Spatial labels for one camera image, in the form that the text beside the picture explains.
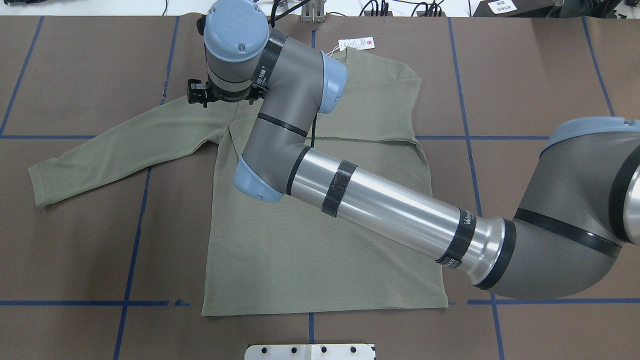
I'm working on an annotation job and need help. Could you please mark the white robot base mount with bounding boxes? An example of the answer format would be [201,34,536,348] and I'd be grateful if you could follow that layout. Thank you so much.
[243,343,377,360]

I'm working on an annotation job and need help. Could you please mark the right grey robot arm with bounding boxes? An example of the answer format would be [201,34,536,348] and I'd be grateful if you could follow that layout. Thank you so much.
[188,0,639,306]

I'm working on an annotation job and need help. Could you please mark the olive green long-sleeve shirt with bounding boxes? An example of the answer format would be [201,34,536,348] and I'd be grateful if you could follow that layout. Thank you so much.
[28,48,448,316]

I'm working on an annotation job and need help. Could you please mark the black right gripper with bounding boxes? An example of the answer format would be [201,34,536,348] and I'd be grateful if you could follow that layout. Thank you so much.
[187,79,267,108]

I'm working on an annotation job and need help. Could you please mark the white paper price tag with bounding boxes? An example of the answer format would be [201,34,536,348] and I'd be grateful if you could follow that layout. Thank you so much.
[337,36,376,51]

